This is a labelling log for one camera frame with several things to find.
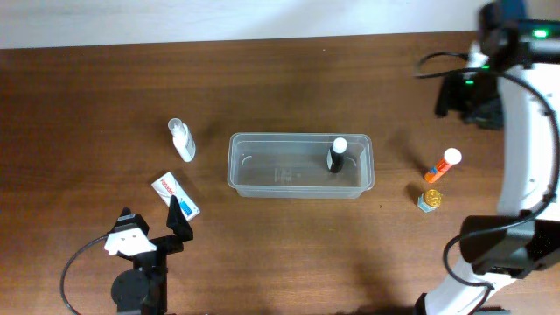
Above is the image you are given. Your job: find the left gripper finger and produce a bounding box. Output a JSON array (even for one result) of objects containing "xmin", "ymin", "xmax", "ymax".
[
  {"xmin": 109, "ymin": 207, "xmax": 150, "ymax": 239},
  {"xmin": 166, "ymin": 195, "xmax": 193, "ymax": 242}
]

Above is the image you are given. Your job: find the white Panadol medicine box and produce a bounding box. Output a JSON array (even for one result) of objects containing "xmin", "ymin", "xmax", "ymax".
[{"xmin": 151, "ymin": 171, "xmax": 200, "ymax": 221}]

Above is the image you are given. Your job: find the orange Redoxon tube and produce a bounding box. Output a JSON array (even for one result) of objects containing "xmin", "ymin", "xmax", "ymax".
[{"xmin": 424, "ymin": 148, "xmax": 462, "ymax": 184}]

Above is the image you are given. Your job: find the white spray bottle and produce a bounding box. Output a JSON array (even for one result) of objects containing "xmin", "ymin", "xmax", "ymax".
[{"xmin": 168, "ymin": 118, "xmax": 196, "ymax": 163}]

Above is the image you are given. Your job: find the dark bottle white cap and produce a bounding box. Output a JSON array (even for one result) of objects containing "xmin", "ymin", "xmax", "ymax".
[{"xmin": 326, "ymin": 137, "xmax": 347, "ymax": 173}]

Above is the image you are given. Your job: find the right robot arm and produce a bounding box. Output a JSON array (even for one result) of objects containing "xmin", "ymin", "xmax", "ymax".
[{"xmin": 414, "ymin": 0, "xmax": 559, "ymax": 314}]

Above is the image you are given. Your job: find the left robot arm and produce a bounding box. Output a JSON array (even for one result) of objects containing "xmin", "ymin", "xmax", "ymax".
[{"xmin": 104, "ymin": 196, "xmax": 193, "ymax": 315}]

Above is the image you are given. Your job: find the clear plastic container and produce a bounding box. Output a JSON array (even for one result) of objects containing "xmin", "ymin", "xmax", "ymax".
[{"xmin": 227, "ymin": 132, "xmax": 375, "ymax": 199}]

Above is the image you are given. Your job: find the small jar gold lid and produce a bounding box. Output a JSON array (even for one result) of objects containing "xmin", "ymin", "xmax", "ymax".
[{"xmin": 416, "ymin": 189, "xmax": 443, "ymax": 213}]

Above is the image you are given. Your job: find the right black cable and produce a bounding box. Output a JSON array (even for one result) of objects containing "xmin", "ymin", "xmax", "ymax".
[{"xmin": 413, "ymin": 51, "xmax": 560, "ymax": 315}]

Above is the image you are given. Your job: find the black cable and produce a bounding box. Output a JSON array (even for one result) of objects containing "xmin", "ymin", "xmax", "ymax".
[
  {"xmin": 413, "ymin": 51, "xmax": 560, "ymax": 315},
  {"xmin": 59, "ymin": 234, "xmax": 109, "ymax": 315}
]

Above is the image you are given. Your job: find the left black cable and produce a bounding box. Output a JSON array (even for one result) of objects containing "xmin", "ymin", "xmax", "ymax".
[{"xmin": 59, "ymin": 234, "xmax": 109, "ymax": 315}]

